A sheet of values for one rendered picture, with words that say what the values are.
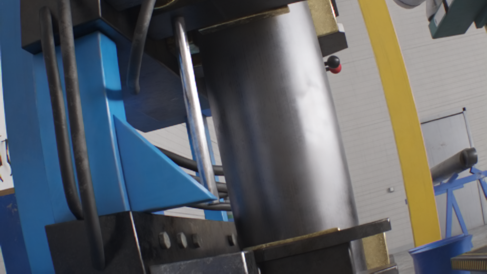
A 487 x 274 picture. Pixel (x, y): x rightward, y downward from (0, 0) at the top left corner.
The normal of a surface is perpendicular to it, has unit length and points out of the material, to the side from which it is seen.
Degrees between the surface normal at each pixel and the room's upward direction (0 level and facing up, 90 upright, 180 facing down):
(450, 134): 90
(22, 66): 90
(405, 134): 90
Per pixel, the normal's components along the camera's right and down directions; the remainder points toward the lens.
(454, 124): -0.18, -0.15
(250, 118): -0.40, -0.10
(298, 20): 0.68, -0.28
